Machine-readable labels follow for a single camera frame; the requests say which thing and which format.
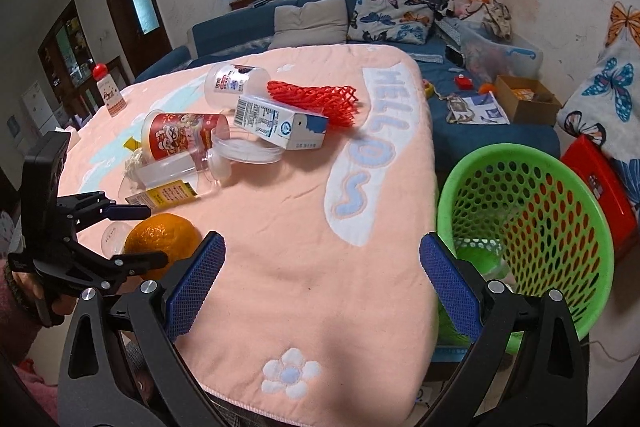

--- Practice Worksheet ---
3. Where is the white blue milk carton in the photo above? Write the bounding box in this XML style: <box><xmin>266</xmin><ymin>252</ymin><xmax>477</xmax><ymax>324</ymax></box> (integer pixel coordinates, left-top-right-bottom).
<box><xmin>234</xmin><ymin>94</ymin><xmax>330</xmax><ymax>152</ymax></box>

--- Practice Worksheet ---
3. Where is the clear plastic tube container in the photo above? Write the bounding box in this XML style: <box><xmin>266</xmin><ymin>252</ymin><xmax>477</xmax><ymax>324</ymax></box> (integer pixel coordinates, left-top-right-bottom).
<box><xmin>136</xmin><ymin>152</ymin><xmax>234</xmax><ymax>198</ymax></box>

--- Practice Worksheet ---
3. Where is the clear plastic storage box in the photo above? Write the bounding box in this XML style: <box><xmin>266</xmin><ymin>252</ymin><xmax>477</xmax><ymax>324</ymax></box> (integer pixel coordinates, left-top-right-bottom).
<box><xmin>456</xmin><ymin>19</ymin><xmax>545</xmax><ymax>80</ymax></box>

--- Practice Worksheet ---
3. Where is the clear plastic lid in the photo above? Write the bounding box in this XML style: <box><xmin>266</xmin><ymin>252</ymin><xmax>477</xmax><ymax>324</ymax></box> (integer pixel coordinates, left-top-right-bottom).
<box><xmin>210</xmin><ymin>127</ymin><xmax>285</xmax><ymax>166</ymax></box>

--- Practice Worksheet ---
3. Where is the pink printed blanket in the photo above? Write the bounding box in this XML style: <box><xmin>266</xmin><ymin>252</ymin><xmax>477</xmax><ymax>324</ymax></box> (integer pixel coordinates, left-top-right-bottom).
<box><xmin>50</xmin><ymin>44</ymin><xmax>442</xmax><ymax>410</ymax></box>

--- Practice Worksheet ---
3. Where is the butterfly print blanket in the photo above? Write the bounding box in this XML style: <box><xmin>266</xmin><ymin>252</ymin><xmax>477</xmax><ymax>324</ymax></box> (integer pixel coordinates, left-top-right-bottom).
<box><xmin>556</xmin><ymin>2</ymin><xmax>640</xmax><ymax>228</ymax></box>

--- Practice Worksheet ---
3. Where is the red plastic stool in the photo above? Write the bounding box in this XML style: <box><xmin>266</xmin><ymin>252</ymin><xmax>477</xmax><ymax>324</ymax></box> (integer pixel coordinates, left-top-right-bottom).
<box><xmin>560</xmin><ymin>134</ymin><xmax>639</xmax><ymax>259</ymax></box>

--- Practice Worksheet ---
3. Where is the pile of plush toys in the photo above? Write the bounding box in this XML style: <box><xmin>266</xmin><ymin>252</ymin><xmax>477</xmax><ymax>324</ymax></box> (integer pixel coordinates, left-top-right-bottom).
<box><xmin>464</xmin><ymin>0</ymin><xmax>513</xmax><ymax>42</ymax></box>

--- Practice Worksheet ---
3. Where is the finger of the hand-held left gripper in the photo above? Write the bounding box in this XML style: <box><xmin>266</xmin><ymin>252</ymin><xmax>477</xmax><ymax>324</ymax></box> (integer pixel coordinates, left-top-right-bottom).
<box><xmin>56</xmin><ymin>190</ymin><xmax>152</xmax><ymax>228</ymax></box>
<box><xmin>65</xmin><ymin>239</ymin><xmax>169</xmax><ymax>298</ymax></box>

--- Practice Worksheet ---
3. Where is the dark wooden cabinet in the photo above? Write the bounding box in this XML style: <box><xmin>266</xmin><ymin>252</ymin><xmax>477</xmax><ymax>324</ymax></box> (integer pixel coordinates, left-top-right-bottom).
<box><xmin>37</xmin><ymin>0</ymin><xmax>103</xmax><ymax>130</ymax></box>

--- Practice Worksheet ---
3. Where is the red foam fruit net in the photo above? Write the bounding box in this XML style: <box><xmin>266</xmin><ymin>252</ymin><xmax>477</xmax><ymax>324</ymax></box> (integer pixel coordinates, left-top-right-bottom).
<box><xmin>266</xmin><ymin>80</ymin><xmax>359</xmax><ymax>129</ymax></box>

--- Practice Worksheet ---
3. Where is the person's left forearm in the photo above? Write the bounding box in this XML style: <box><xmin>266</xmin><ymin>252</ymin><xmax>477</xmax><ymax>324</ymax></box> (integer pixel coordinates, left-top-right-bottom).
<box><xmin>0</xmin><ymin>264</ymin><xmax>48</xmax><ymax>360</ymax></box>

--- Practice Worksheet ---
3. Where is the cardboard box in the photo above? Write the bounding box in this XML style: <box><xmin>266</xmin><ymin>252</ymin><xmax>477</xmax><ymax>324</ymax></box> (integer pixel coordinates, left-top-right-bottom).
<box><xmin>494</xmin><ymin>75</ymin><xmax>564</xmax><ymax>127</ymax></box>

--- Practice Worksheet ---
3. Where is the blue sofa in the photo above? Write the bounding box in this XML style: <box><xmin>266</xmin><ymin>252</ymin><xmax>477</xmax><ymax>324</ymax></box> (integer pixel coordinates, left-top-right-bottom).
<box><xmin>132</xmin><ymin>0</ymin><xmax>562</xmax><ymax>190</ymax></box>

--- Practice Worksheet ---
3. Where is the clear plastic cup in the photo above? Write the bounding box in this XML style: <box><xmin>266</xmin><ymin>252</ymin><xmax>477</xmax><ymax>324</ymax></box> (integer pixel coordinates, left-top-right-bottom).
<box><xmin>204</xmin><ymin>63</ymin><xmax>272</xmax><ymax>110</ymax></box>

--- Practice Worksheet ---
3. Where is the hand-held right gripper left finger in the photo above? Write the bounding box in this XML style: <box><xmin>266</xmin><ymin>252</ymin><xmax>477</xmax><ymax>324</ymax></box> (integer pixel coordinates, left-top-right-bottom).
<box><xmin>57</xmin><ymin>231</ymin><xmax>227</xmax><ymax>427</ymax></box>

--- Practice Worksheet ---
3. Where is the beige pillow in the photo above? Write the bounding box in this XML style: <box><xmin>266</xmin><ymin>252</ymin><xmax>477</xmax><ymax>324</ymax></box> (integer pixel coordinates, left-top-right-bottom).
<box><xmin>272</xmin><ymin>0</ymin><xmax>350</xmax><ymax>47</ymax></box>

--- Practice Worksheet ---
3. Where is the crumpled white wrapper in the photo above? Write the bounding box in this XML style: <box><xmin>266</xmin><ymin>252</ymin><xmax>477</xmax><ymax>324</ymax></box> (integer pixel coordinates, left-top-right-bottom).
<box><xmin>122</xmin><ymin>154</ymin><xmax>147</xmax><ymax>184</ymax></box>

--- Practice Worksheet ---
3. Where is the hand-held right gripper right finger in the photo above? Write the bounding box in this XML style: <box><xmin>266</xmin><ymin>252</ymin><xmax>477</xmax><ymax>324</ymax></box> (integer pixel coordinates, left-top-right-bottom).
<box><xmin>419</xmin><ymin>232</ymin><xmax>588</xmax><ymax>427</ymax></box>

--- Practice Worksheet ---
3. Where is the brown wooden door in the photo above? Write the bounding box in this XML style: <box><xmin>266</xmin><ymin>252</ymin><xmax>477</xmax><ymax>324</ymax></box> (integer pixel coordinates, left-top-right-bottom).
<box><xmin>99</xmin><ymin>0</ymin><xmax>174</xmax><ymax>78</ymax></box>

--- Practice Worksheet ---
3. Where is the white appliance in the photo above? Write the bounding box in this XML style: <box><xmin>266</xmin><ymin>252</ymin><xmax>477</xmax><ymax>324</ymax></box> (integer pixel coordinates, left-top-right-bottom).
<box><xmin>19</xmin><ymin>80</ymin><xmax>67</xmax><ymax>144</ymax></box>

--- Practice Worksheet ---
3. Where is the green plastic basket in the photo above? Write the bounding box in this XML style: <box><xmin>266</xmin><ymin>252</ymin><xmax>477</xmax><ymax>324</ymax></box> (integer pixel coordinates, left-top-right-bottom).
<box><xmin>436</xmin><ymin>144</ymin><xmax>615</xmax><ymax>356</ymax></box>

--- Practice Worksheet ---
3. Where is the printed paper sheet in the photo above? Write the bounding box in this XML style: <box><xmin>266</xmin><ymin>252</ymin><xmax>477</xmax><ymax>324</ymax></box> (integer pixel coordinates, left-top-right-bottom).
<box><xmin>446</xmin><ymin>92</ymin><xmax>511</xmax><ymax>126</ymax></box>

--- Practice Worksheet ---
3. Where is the yellow labelled packet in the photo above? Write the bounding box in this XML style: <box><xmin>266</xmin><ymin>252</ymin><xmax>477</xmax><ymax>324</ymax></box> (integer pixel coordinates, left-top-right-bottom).
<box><xmin>125</xmin><ymin>181</ymin><xmax>199</xmax><ymax>210</ymax></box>

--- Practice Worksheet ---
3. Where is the orange fruit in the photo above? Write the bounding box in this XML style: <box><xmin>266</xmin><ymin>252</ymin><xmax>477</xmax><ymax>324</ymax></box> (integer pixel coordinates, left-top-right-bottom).
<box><xmin>124</xmin><ymin>213</ymin><xmax>203</xmax><ymax>282</ymax></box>

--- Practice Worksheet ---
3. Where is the small bottle with red cap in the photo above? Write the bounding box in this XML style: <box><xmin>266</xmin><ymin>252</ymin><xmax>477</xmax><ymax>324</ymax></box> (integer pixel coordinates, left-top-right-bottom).
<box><xmin>92</xmin><ymin>63</ymin><xmax>126</xmax><ymax>117</ymax></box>

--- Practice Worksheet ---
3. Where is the person's left hand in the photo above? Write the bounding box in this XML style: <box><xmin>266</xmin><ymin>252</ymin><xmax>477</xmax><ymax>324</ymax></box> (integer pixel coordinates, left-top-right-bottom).
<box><xmin>10</xmin><ymin>271</ymin><xmax>77</xmax><ymax>317</ymax></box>

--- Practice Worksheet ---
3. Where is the red printed paper cup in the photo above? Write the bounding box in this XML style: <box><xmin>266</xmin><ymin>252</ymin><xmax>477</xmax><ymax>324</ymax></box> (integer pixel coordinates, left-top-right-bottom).
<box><xmin>142</xmin><ymin>109</ymin><xmax>231</xmax><ymax>171</ymax></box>

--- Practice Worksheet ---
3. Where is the butterfly print pillow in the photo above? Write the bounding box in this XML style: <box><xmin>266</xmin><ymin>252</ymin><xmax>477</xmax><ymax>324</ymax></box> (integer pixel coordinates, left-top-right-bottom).
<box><xmin>347</xmin><ymin>0</ymin><xmax>442</xmax><ymax>46</ymax></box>

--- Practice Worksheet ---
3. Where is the small clear cup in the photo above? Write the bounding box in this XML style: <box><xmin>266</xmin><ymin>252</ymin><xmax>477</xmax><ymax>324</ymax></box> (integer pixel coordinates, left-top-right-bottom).
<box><xmin>101</xmin><ymin>222</ymin><xmax>134</xmax><ymax>256</ymax></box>

